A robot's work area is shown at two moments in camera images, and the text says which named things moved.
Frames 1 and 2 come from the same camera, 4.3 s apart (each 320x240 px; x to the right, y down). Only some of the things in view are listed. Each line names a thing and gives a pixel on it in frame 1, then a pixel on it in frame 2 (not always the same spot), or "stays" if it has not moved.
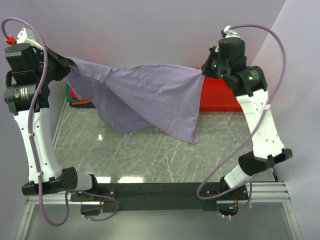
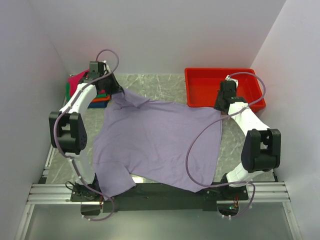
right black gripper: x=206 y=69 → x=216 y=105
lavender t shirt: x=165 y=98 → x=138 y=137
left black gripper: x=64 y=64 → x=116 y=88
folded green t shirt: x=68 y=94 stays
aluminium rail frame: x=259 y=192 stays
